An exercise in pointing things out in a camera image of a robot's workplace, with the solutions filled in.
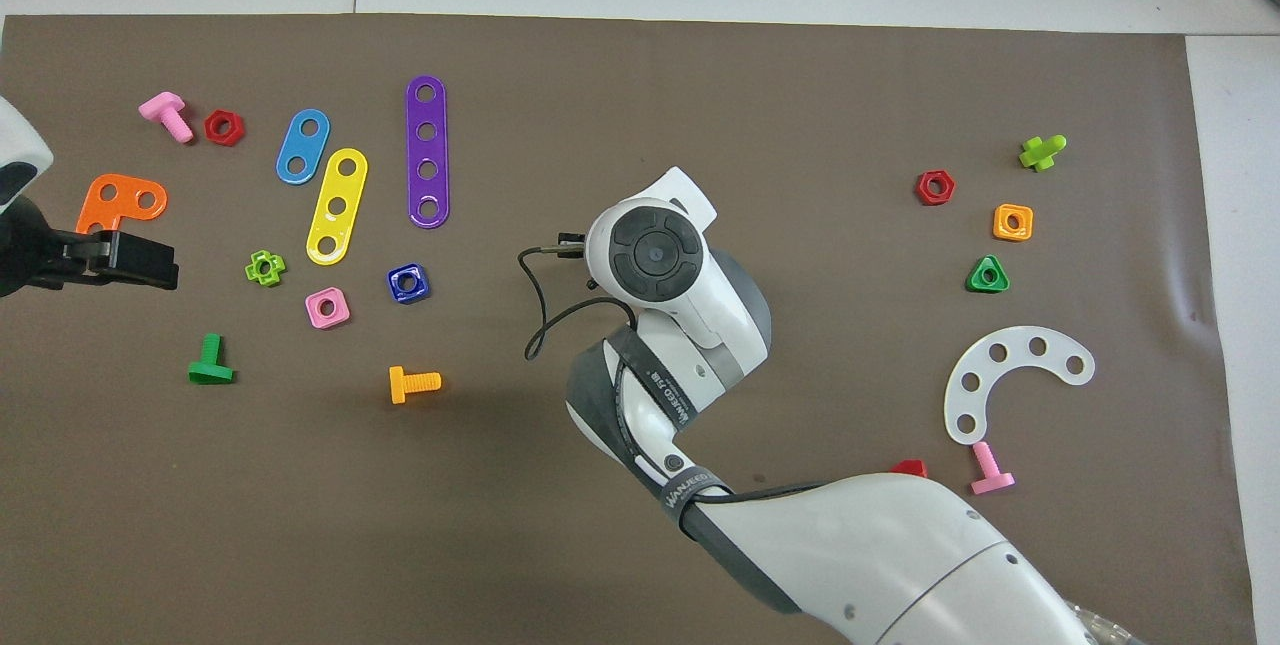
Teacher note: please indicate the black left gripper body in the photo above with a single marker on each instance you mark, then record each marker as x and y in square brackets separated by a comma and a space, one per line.
[40, 250]

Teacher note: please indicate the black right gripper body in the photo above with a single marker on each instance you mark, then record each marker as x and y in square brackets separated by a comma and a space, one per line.
[571, 245]

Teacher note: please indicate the blue square plastic nut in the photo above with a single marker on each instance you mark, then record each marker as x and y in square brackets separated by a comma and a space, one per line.
[395, 293]

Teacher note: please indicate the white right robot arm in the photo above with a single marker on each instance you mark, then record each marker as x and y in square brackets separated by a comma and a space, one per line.
[900, 545]

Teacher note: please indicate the dark green plastic screw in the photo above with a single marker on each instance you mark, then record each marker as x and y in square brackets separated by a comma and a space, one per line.
[211, 350]

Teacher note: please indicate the lime green cross nut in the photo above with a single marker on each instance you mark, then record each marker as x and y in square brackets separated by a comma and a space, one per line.
[251, 269]

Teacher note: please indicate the red hexagonal plastic nut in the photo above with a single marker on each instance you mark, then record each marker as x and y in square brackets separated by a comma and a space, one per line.
[921, 189]
[210, 128]

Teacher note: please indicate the pink plastic screw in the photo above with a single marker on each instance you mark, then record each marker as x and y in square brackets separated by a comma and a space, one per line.
[162, 108]
[987, 465]

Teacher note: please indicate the pink square plastic nut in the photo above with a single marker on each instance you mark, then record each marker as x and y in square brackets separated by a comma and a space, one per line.
[313, 317]

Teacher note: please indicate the orange plastic screw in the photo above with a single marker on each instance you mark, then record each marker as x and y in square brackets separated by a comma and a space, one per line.
[420, 383]

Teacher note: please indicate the red plastic screw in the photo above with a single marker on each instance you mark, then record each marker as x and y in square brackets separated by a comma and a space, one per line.
[908, 468]

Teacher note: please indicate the green triangle plastic nut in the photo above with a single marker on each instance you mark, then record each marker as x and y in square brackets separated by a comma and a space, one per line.
[974, 284]

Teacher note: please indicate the orange square plastic nut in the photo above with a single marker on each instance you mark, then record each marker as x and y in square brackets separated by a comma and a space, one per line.
[999, 231]

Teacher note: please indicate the lime green cross screw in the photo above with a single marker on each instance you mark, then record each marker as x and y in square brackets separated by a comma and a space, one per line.
[1040, 154]

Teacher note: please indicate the orange angled plastic plate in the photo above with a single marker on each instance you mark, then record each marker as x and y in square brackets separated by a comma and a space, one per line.
[126, 187]

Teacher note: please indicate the purple four-hole plastic strip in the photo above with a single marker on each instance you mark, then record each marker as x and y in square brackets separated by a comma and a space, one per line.
[427, 150]

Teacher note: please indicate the blue two-hole plastic strip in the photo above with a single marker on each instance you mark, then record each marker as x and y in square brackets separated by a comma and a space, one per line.
[303, 147]

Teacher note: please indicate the yellow three-hole plastic strip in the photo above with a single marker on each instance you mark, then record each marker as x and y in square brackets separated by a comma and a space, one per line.
[342, 187]

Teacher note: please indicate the brown table mat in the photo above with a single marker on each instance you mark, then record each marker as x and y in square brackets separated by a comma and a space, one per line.
[400, 505]

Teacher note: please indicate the white curved five-hole plate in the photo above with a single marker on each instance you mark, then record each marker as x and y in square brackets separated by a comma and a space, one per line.
[1017, 345]

